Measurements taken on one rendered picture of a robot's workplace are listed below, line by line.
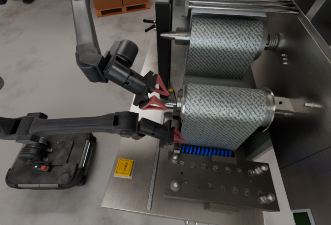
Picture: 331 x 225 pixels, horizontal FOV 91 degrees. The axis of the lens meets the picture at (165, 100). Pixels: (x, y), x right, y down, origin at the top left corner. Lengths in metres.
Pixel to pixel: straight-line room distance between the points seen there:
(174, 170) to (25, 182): 1.42
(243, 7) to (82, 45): 0.50
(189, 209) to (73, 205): 1.28
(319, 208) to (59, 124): 0.77
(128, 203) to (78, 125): 0.39
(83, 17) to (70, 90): 1.99
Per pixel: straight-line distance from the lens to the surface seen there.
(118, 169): 0.82
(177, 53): 1.31
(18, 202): 2.14
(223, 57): 0.65
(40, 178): 1.81
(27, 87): 2.94
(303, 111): 0.59
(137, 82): 0.45
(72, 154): 1.74
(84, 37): 0.55
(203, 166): 0.71
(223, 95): 0.52
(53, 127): 0.70
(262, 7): 0.70
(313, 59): 0.60
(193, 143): 0.70
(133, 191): 0.81
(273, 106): 0.56
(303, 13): 0.70
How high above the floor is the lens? 1.70
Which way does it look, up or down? 54 degrees down
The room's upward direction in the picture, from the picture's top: straight up
